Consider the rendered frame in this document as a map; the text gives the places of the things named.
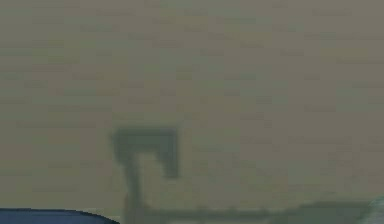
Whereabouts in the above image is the dark blue rounded furniture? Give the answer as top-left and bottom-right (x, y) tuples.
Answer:
(0, 208), (121, 224)

